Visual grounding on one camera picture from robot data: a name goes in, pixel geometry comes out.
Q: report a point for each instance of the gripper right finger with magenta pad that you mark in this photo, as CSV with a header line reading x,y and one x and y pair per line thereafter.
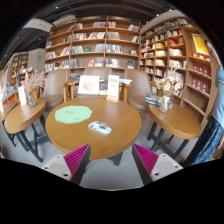
x,y
152,166

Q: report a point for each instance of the white picture sign board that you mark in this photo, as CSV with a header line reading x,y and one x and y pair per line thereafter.
x,y
89,85

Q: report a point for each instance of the left vase with dried flowers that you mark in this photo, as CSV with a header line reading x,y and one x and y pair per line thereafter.
x,y
30,83

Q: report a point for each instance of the wooden right bookshelf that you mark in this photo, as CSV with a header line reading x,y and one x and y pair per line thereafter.
x,y
167,44

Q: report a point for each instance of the yellow poster on shelf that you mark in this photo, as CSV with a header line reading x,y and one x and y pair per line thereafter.
x,y
199,44

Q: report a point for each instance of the beige armchair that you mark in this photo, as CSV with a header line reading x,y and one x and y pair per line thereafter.
x,y
53,91
140,87

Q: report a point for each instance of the small white card sign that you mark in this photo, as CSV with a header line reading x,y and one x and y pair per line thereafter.
x,y
22,95

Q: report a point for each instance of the stack of books on table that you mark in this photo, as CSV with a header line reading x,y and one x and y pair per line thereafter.
x,y
152,100

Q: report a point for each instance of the glass vase with dried flowers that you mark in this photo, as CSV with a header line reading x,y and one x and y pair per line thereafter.
x,y
170,85

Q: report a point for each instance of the large wooden back bookshelf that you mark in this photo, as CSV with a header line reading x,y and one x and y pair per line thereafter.
x,y
94,41

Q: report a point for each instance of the round wooden left table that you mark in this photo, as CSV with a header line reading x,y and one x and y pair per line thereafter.
x,y
22,117

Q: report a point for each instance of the round wooden table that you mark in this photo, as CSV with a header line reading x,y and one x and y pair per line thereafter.
x,y
22,117
124,120
178,121

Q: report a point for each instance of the white text sign stand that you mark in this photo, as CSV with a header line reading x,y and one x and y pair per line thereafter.
x,y
113,88

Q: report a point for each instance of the green round mouse pad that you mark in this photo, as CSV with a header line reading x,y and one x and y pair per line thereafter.
x,y
73,114

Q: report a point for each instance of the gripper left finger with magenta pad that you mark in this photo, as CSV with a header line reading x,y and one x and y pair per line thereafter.
x,y
70,167

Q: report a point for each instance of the person in blue clothes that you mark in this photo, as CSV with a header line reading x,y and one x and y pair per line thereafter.
x,y
212,137

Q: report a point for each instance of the round wooden right table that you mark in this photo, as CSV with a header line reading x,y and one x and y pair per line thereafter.
x,y
178,121

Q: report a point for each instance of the beige left armchair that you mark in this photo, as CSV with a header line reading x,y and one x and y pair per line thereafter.
x,y
53,91

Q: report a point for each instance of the round wooden centre table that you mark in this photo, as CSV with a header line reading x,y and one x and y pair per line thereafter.
x,y
124,120

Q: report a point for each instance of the beige right armchair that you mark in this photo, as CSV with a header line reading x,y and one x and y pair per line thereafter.
x,y
140,87

